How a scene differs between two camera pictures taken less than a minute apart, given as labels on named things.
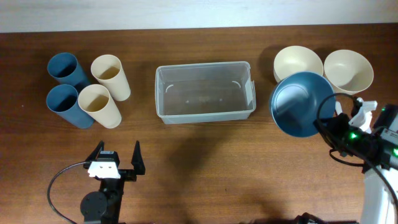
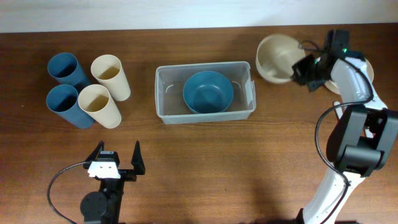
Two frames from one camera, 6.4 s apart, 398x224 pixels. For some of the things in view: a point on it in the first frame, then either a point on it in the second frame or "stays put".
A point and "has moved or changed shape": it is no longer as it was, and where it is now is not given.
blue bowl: [294, 101] → [208, 92]
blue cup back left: [65, 69] stays put
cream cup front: [96, 100] stays put
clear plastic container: [187, 93] stays put
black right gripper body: [349, 138] → [318, 76]
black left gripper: [138, 168] stays put
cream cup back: [107, 70] stays put
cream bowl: [296, 58] has moved or changed shape
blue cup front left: [63, 99] stays put
